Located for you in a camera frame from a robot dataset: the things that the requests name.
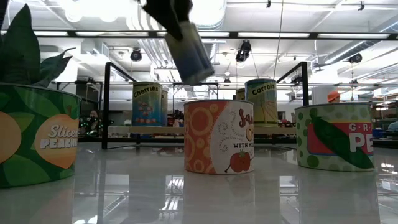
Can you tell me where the green plant in white pot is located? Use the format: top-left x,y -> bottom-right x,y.
0,3 -> 77,88

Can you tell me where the black background frame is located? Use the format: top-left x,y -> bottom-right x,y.
55,80 -> 104,139

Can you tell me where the blue cherries can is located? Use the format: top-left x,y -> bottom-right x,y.
132,81 -> 163,127

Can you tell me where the pale labelled tall can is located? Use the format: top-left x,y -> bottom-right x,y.
160,89 -> 170,127

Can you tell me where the yellow carrots can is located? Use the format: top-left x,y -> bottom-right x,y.
244,78 -> 279,128

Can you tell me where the pale green and blue can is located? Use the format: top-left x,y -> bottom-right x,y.
164,21 -> 215,85

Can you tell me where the green peas can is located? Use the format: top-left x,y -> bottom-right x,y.
294,101 -> 376,173

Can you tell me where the person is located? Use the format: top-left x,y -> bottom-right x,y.
81,108 -> 105,138
326,90 -> 341,104

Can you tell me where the black rig frame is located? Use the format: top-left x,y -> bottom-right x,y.
0,30 -> 398,149

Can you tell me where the orange and white sauce can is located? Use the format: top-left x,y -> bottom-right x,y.
183,98 -> 255,175

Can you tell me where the wooden shelf with black frame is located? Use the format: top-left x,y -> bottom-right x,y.
101,61 -> 310,150

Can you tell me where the green sliced peaches can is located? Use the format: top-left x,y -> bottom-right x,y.
0,82 -> 82,189

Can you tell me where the black hanging ceiling fixture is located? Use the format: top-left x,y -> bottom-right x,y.
348,52 -> 363,65
129,48 -> 143,62
235,40 -> 252,63

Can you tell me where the blue storage bin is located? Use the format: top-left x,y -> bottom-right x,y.
371,127 -> 398,141

